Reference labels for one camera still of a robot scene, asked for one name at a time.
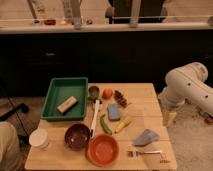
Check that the blue grey cloth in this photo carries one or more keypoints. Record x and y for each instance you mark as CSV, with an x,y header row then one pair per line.
x,y
147,137

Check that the beige clothed person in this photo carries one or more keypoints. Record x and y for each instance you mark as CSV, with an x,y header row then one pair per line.
x,y
10,154

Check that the wooden block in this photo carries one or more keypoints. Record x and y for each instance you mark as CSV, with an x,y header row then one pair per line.
x,y
63,107

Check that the small green cup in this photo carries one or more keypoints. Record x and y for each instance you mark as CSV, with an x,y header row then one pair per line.
x,y
94,92

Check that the blue sponge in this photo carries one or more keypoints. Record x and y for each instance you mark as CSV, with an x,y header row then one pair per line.
x,y
113,112

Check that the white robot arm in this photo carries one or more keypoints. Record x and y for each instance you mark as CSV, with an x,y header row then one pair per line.
x,y
186,83

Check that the green plastic tray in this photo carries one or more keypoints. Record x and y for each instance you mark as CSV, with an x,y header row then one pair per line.
x,y
60,90

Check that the white paper cup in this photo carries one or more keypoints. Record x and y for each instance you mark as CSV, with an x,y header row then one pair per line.
x,y
39,139

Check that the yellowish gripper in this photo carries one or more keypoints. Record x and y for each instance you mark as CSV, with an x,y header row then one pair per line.
x,y
168,117

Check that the black cabinet counter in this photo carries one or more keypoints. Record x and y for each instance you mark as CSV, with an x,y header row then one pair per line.
x,y
31,56

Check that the office chair base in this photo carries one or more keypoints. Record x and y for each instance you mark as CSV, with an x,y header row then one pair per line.
x,y
14,111

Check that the orange tomato fruit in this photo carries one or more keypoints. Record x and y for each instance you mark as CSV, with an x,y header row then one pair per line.
x,y
107,93

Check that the purple bowl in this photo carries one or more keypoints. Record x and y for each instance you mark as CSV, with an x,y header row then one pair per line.
x,y
77,136

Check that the silver fork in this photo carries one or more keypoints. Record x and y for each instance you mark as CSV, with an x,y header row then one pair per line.
x,y
138,153

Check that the yellow banana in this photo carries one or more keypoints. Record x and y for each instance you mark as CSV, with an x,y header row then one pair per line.
x,y
123,124

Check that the orange bowl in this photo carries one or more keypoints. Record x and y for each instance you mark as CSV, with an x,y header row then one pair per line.
x,y
102,150

